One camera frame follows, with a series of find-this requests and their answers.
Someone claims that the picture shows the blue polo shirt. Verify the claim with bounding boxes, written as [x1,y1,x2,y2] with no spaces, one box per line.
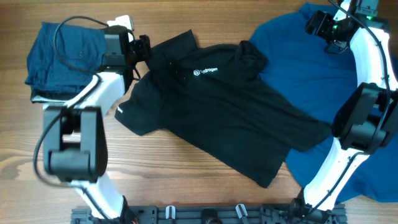
[249,2,397,203]

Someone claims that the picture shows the black polo shirt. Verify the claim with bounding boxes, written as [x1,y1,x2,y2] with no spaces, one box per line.
[115,31,331,188]

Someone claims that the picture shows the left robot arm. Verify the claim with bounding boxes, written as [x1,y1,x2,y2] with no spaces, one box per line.
[34,25,150,223]

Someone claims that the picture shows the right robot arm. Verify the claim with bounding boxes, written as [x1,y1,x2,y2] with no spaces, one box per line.
[285,1,397,223]

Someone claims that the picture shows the folded dark blue garment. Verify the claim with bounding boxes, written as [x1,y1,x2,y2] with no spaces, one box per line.
[25,22,106,93]

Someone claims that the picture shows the folded black garment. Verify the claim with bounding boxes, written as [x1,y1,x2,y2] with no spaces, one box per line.
[30,90,78,103]

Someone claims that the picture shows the left black cable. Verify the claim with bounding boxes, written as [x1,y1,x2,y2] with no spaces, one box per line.
[32,15,141,224]

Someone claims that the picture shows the left white rail clip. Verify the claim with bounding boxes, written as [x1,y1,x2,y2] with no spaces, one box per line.
[165,205,176,220]

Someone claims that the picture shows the white rail clip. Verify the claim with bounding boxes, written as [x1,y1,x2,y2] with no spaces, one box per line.
[235,203,249,224]
[165,205,176,220]

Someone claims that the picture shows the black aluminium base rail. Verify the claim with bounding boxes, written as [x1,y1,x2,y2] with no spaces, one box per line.
[70,203,348,224]

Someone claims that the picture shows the right white rail clip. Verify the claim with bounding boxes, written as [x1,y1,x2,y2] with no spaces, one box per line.
[235,203,249,224]

